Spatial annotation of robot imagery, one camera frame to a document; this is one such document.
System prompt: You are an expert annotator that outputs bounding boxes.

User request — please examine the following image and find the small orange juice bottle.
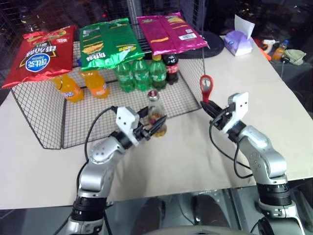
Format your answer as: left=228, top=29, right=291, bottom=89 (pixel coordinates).
left=271, top=40, right=289, bottom=61

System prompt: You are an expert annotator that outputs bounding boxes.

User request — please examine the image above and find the red chip bag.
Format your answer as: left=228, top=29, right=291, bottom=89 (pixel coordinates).
left=1, top=24, right=76, bottom=89

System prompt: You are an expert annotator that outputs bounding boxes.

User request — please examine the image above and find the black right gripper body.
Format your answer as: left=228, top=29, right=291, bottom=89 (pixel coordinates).
left=214, top=105, right=233, bottom=131

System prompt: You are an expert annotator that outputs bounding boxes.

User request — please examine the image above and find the magenta chip bag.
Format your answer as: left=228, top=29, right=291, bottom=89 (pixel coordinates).
left=160, top=14, right=208, bottom=53
left=136, top=15, right=177, bottom=56

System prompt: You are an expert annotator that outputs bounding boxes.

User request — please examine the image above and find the orange soda bottle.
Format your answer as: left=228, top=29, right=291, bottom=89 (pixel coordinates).
left=80, top=70, right=111, bottom=99
left=53, top=73, right=85, bottom=103

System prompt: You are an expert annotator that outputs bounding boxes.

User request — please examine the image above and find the white and orange tool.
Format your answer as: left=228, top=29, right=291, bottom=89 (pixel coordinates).
left=259, top=39, right=281, bottom=61

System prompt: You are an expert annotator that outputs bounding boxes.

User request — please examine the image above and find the black wire mesh rack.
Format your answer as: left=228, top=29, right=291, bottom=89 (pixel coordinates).
left=9, top=22, right=209, bottom=150

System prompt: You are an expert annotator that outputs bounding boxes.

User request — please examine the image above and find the glass bottle with red cap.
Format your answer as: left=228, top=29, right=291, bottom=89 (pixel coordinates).
left=146, top=90, right=168, bottom=139

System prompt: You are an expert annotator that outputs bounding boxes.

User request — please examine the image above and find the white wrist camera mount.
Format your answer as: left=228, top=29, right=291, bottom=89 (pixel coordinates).
left=115, top=106, right=142, bottom=147
left=221, top=92, right=250, bottom=134

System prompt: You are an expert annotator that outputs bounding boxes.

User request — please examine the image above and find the green chip bag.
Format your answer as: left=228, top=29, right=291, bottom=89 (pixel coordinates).
left=78, top=22, right=108, bottom=71
left=99, top=17, right=145, bottom=71

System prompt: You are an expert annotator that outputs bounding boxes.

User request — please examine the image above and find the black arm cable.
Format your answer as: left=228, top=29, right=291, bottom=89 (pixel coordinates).
left=75, top=106, right=118, bottom=191
left=208, top=119, right=254, bottom=179

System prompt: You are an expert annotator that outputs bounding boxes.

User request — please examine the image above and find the green soda bottle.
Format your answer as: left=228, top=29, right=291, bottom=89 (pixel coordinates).
left=149, top=55, right=168, bottom=91
left=115, top=62, right=134, bottom=93
left=132, top=58, right=152, bottom=92

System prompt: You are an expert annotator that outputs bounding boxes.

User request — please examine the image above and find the dark plastic bottle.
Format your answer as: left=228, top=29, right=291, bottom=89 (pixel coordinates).
left=19, top=6, right=37, bottom=34

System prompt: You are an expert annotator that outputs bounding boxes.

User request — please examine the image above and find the black cola bottle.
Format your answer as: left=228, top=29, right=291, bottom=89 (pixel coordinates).
left=162, top=53, right=180, bottom=86

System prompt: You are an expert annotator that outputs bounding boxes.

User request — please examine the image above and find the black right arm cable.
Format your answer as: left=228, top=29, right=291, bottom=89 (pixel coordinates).
left=208, top=119, right=254, bottom=179

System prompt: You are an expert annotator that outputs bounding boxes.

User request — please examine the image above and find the dark rounded shape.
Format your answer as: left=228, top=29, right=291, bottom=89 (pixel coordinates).
left=192, top=192, right=228, bottom=226

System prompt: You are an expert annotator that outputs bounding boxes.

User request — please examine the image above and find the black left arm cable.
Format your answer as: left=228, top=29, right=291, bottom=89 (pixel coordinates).
left=75, top=106, right=118, bottom=191

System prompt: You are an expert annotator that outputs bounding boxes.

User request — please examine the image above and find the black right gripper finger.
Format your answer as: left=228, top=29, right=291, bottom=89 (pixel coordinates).
left=204, top=100, right=224, bottom=114
left=200, top=101, right=219, bottom=120

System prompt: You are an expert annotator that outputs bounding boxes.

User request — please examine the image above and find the purple tissue pack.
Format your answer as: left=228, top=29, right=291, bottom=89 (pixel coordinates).
left=224, top=14, right=256, bottom=57

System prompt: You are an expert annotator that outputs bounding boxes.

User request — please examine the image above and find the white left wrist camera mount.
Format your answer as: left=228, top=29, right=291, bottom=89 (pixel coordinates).
left=115, top=106, right=142, bottom=147

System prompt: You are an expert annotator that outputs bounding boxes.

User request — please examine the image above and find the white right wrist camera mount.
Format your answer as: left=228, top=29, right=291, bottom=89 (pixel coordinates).
left=221, top=92, right=250, bottom=134

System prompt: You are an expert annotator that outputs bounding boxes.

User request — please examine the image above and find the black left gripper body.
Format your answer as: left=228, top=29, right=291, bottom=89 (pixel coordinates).
left=133, top=117, right=154, bottom=141

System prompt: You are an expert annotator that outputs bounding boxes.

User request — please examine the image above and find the green crumpled cloth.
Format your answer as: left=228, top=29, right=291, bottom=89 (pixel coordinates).
left=285, top=48, right=308, bottom=66

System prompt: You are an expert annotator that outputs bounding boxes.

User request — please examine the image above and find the black round seat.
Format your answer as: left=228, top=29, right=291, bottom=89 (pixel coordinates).
left=179, top=30, right=224, bottom=60

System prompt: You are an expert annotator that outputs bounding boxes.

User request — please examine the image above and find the red bottle opener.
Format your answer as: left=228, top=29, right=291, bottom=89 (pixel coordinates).
left=200, top=75, right=214, bottom=103

